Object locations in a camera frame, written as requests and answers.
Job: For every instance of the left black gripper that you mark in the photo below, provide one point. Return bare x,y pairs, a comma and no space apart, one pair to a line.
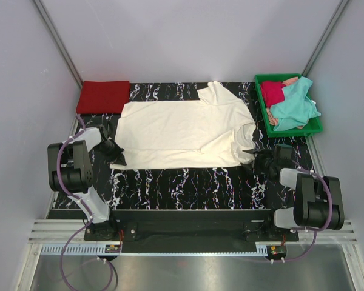
114,157

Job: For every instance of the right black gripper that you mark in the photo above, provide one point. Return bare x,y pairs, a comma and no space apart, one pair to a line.
259,154

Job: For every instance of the cream white t shirt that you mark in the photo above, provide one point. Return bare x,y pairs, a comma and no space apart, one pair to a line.
211,131

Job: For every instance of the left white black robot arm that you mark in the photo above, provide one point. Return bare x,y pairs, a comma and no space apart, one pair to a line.
70,171

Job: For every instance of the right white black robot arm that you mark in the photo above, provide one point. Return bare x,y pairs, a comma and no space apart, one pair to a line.
317,202

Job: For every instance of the salmon pink t shirt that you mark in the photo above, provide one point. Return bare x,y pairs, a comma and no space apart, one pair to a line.
272,119

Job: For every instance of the folded red t shirt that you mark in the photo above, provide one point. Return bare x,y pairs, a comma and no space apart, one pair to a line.
103,97

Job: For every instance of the teal t shirt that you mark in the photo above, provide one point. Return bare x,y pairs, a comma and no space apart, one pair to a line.
297,109

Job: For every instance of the magenta t shirt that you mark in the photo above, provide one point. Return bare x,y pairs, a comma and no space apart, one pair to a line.
272,92

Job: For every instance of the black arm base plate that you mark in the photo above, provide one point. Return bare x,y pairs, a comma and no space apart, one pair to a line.
194,227

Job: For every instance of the grey slotted cable duct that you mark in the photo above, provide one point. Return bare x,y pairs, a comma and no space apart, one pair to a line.
131,249

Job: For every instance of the left aluminium corner post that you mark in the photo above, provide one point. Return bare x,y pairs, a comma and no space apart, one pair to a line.
53,32

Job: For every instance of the aluminium corner post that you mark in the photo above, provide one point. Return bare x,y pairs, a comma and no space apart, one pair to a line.
327,33
53,32

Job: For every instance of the right aluminium corner post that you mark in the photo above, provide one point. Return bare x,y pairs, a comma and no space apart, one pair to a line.
327,33

